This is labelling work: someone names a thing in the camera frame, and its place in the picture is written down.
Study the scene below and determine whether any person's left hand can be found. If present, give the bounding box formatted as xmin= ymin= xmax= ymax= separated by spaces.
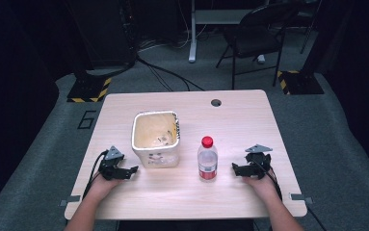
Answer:
xmin=85 ymin=173 xmax=123 ymax=203

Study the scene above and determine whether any person's right hand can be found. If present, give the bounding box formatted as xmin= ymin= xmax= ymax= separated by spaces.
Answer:
xmin=242 ymin=169 xmax=281 ymax=201

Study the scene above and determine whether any white square bin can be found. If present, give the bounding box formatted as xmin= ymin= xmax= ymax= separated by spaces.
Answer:
xmin=130 ymin=110 xmax=181 ymax=169

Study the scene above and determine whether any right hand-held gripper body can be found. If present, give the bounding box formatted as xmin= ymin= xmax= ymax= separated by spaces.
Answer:
xmin=236 ymin=143 xmax=274 ymax=180

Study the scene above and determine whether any clear plastic bottle red cap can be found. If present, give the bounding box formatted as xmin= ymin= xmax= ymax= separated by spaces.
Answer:
xmin=197 ymin=136 xmax=219 ymax=181

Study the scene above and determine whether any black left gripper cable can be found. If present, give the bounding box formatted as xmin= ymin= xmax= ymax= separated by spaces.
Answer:
xmin=81 ymin=149 xmax=109 ymax=200

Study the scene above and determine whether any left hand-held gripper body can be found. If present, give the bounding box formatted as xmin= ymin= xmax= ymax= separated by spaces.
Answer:
xmin=98 ymin=145 xmax=132 ymax=181

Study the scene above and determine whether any grey table clamp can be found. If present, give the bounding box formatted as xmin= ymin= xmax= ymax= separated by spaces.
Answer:
xmin=288 ymin=192 xmax=314 ymax=205
xmin=59 ymin=194 xmax=82 ymax=208

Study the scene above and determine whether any black yellow striped stand base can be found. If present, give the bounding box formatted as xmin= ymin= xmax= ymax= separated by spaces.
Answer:
xmin=66 ymin=76 xmax=113 ymax=104
xmin=277 ymin=69 xmax=325 ymax=96

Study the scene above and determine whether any black floor cable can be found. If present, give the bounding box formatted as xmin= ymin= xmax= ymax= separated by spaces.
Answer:
xmin=136 ymin=54 xmax=205 ymax=92

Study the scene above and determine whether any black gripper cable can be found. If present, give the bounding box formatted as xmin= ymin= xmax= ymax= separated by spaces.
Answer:
xmin=252 ymin=159 xmax=328 ymax=231
xmin=81 ymin=149 xmax=109 ymax=200

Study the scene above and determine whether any black folding chair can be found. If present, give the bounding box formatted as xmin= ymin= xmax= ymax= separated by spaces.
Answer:
xmin=215 ymin=2 xmax=302 ymax=90

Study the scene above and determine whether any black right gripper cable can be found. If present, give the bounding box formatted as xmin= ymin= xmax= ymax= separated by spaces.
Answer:
xmin=252 ymin=159 xmax=328 ymax=231

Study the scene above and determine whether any white desk frame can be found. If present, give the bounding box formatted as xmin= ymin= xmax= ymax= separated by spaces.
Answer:
xmin=188 ymin=0 xmax=267 ymax=64

